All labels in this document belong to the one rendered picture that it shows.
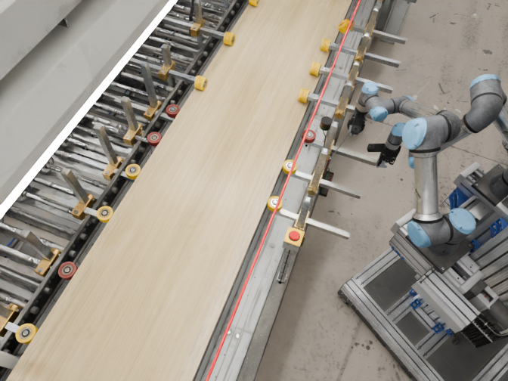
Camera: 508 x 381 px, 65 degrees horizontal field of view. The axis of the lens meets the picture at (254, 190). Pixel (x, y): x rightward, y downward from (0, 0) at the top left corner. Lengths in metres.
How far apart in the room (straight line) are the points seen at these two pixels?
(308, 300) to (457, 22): 3.60
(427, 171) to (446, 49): 3.20
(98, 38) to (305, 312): 2.47
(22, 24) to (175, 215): 1.65
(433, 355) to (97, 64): 2.53
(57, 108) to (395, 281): 2.53
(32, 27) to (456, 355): 2.69
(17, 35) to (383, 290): 2.55
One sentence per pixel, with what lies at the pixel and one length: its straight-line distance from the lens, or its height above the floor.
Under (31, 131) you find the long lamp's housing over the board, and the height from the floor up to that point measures 2.36.
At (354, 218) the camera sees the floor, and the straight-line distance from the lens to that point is 3.17.
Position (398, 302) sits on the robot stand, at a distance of 2.76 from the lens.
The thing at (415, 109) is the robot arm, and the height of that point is 1.40.
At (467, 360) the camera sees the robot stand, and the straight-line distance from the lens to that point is 2.87.
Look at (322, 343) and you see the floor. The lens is 2.80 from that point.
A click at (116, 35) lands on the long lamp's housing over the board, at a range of 0.58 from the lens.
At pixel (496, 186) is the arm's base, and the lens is 2.30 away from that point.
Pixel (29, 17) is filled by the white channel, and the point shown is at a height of 2.44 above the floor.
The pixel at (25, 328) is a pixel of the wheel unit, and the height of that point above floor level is 0.91.
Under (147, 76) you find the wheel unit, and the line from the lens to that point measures 2.42.
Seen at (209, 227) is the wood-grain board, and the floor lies 0.90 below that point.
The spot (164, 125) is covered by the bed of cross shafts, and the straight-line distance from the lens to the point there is 2.66.
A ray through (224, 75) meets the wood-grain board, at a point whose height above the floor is 0.90.
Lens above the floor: 2.70
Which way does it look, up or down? 59 degrees down
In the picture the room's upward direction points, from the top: 4 degrees clockwise
